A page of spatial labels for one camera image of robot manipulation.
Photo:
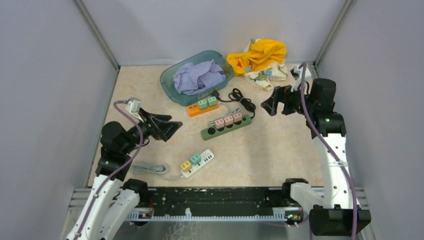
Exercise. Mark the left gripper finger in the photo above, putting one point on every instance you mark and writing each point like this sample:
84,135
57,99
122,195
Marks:
166,129
160,117

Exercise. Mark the teal plastic basin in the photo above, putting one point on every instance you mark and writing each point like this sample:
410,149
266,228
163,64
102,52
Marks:
167,77

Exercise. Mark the yellow cloth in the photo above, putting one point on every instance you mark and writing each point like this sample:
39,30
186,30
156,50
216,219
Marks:
260,53

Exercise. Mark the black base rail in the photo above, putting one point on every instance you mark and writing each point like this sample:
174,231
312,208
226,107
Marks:
222,204

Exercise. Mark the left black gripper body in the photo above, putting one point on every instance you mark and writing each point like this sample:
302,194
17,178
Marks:
147,130

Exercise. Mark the white power strip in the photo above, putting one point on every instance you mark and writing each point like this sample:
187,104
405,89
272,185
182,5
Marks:
207,157

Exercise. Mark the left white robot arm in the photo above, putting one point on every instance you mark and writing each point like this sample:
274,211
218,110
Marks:
112,197

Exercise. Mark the cream dinosaur print cloth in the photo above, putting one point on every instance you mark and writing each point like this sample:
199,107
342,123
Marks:
276,72

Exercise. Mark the green power strip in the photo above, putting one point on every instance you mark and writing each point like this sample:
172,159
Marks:
213,132

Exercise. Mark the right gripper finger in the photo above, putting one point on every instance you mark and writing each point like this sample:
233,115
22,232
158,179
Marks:
270,105
280,92

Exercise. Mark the green charger plug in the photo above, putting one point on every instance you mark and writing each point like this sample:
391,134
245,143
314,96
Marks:
212,101
203,104

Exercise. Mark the pink charger plug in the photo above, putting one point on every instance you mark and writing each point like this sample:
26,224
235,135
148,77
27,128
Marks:
219,123
228,120
237,117

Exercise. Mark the teal charger plug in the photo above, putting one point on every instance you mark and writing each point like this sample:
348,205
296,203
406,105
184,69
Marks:
195,160

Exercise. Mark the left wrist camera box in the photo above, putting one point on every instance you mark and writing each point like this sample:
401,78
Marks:
133,106

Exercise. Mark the purple cloth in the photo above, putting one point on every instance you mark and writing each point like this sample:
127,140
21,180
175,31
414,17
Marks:
194,79

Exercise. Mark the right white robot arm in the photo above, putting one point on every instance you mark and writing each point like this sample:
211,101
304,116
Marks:
337,212

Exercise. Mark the yellow charger plug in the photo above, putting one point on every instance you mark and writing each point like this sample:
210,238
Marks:
186,166

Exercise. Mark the green charger plug left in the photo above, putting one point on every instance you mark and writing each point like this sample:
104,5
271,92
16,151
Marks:
203,104

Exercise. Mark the orange power strip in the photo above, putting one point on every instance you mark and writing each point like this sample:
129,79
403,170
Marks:
193,110

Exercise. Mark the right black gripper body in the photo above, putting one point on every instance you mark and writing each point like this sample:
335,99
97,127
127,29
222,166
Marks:
295,101

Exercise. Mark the green charger plug right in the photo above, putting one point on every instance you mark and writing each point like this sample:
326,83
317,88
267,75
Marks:
212,101

